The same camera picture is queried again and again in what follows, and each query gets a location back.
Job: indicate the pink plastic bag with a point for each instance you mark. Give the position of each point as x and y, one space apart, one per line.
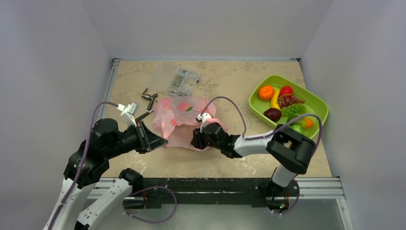
175 118

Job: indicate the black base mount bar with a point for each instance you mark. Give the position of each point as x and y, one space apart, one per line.
254 192

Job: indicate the black metal clamp tool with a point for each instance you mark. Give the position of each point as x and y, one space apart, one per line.
150 97

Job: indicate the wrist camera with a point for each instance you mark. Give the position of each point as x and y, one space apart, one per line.
203 119
128 112

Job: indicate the fake dark red plum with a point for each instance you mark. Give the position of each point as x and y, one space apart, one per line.
273 114

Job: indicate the fake green grapes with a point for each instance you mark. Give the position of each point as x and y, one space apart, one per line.
293 110

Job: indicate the fake red strawberry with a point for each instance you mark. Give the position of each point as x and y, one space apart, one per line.
286 90

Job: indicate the fake green lime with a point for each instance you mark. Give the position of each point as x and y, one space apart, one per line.
298 129

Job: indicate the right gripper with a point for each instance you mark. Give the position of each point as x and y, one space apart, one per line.
200 138

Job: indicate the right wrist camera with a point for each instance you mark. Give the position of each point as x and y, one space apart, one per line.
203 119

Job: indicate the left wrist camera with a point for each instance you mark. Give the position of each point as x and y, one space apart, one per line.
128 112

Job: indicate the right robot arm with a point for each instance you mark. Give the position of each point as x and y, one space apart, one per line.
290 148

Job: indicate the fake red grapes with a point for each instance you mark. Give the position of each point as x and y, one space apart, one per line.
287 100

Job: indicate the fake banana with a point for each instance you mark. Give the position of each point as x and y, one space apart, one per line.
274 100

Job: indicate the fake mango green orange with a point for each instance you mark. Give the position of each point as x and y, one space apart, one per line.
305 123

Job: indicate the aluminium frame rail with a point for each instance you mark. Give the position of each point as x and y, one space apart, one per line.
101 111

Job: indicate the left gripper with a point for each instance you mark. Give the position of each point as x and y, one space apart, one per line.
149 141

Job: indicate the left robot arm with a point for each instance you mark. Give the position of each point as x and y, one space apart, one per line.
105 141

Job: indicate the clear screw organizer box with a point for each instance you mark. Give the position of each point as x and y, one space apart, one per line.
183 82

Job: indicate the green plastic tray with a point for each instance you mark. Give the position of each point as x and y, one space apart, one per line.
313 103

